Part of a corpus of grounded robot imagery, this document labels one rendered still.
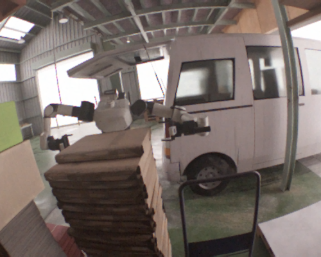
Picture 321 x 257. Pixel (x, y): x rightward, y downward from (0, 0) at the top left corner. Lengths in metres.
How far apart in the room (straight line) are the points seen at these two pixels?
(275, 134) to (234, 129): 0.55
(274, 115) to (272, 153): 0.46
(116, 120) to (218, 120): 1.05
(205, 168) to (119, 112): 1.22
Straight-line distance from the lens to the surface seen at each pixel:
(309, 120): 2.52
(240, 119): 1.91
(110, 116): 1.23
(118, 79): 5.64
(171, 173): 1.97
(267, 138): 2.13
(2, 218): 0.64
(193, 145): 1.85
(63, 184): 0.87
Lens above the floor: 1.33
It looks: 13 degrees down
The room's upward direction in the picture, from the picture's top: 9 degrees counter-clockwise
